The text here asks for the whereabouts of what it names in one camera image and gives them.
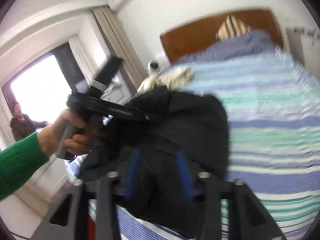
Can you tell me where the white round camera device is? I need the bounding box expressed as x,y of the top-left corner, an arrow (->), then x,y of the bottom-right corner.
147,60 -> 161,76

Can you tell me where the person's left hand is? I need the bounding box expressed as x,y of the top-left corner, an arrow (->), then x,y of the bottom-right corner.
37,109 -> 91,157

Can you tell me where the striped orange pillow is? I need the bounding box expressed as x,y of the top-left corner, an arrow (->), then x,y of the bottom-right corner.
215,15 -> 252,40

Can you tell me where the brown wooden headboard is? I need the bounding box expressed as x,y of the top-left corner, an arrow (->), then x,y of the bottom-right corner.
159,8 -> 284,63

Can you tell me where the white bedside cabinet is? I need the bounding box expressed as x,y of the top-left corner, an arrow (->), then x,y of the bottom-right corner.
101,75 -> 125,103

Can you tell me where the black puffer jacket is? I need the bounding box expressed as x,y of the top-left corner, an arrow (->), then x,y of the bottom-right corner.
78,87 -> 229,238

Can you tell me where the beige curtain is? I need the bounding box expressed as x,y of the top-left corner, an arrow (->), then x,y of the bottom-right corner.
93,6 -> 147,95

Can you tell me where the green sleeved left forearm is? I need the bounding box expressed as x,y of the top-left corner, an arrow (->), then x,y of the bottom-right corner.
0,132 -> 49,200

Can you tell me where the white desk with drawers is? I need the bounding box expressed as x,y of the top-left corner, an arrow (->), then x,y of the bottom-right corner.
286,27 -> 319,71

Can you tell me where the grey blue folded blanket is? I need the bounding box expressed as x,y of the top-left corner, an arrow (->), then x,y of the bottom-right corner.
172,29 -> 277,66

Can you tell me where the striped blue green bedspread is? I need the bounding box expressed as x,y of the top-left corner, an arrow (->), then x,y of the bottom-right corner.
67,45 -> 320,240

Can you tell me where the person in background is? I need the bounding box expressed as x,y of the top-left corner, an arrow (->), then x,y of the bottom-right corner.
10,101 -> 50,141

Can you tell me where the cream knitted sweater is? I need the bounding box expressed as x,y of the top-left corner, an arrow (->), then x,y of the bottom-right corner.
136,67 -> 194,95

